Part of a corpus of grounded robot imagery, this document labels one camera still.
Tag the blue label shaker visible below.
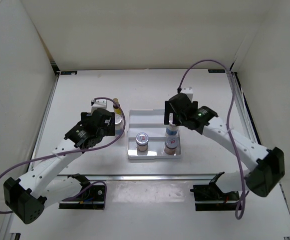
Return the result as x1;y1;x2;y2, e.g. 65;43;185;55
165;120;179;136
115;114;124;136

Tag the yellow label sauce bottle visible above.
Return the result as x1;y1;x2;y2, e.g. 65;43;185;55
113;98;122;116

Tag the white lid jar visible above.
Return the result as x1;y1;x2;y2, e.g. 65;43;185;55
164;135;179;155
135;132;149;154

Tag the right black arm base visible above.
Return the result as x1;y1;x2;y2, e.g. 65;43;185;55
190;172;240;211

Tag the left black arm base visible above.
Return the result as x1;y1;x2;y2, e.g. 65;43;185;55
58;173;107;210

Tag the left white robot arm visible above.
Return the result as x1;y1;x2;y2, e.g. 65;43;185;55
3;108;115;225

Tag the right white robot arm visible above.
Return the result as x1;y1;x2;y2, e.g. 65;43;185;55
164;93;285;198

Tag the white divided organizer tray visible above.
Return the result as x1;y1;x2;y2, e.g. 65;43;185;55
127;109;181;161

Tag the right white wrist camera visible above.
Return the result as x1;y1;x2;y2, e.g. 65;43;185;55
181;87;193;102

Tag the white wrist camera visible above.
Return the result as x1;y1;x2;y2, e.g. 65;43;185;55
91;99;107;114
181;87;193;102

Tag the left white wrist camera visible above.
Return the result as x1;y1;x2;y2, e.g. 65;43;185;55
91;99;107;114

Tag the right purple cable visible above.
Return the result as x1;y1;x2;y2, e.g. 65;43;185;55
176;59;250;221

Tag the purple cable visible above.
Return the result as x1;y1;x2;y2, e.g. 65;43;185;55
0;96;127;214
176;59;250;221

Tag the aluminium left rail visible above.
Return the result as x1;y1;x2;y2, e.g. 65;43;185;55
19;72;56;163

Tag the aluminium rail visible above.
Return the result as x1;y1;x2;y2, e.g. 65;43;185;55
227;71;262;145
82;173;217;181
19;72;56;163

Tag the aluminium right rail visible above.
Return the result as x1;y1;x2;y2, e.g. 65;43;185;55
227;71;262;145

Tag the aluminium front rail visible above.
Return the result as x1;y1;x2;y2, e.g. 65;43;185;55
82;173;217;181

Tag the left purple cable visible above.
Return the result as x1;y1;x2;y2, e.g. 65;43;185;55
0;96;127;214

